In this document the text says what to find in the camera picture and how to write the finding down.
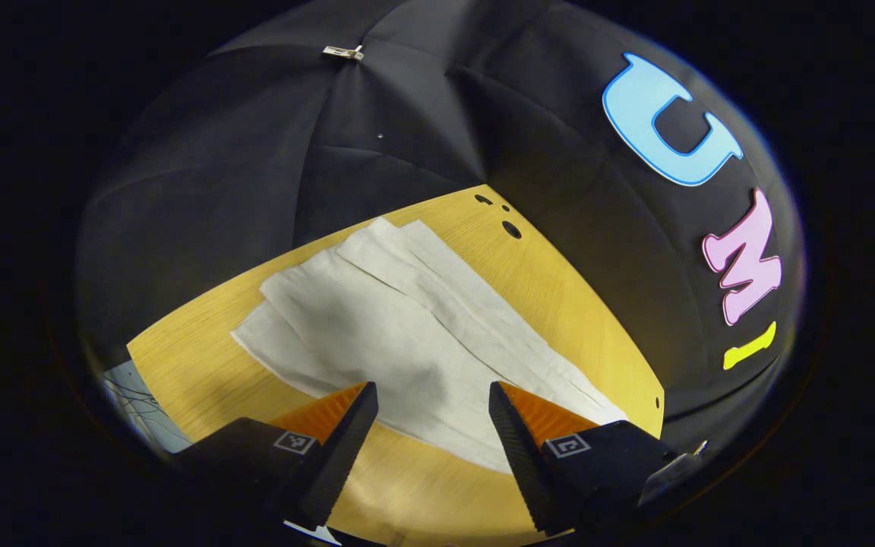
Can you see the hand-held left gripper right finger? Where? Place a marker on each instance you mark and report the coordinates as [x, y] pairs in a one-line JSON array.
[[517, 456]]

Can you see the black backdrop cloth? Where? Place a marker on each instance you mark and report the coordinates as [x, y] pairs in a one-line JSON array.
[[331, 152]]

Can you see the white jeans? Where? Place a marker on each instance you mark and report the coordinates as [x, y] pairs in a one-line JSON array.
[[392, 319]]

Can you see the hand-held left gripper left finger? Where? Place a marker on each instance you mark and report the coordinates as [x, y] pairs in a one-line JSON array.
[[346, 452]]

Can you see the white cloth clip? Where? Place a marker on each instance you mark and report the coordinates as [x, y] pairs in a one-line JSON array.
[[343, 52]]

